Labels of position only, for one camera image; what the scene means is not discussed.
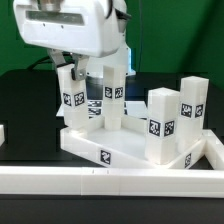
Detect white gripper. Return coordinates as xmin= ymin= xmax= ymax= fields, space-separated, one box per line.
xmin=13 ymin=0 xmax=128 ymax=81

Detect white desk top tray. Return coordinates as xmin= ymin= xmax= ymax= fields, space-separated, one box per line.
xmin=60 ymin=115 xmax=206 ymax=169

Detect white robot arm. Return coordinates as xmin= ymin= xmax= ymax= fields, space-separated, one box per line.
xmin=13 ymin=0 xmax=131 ymax=80

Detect white fiducial marker sheet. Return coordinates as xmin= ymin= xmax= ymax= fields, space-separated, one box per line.
xmin=55 ymin=99 xmax=150 ymax=120

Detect white block left edge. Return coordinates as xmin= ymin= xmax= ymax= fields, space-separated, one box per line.
xmin=0 ymin=125 xmax=5 ymax=146

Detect white front fence bar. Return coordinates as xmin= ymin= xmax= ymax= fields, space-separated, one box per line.
xmin=0 ymin=166 xmax=224 ymax=198

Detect black cable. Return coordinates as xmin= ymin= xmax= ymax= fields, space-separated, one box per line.
xmin=27 ymin=54 xmax=56 ymax=70

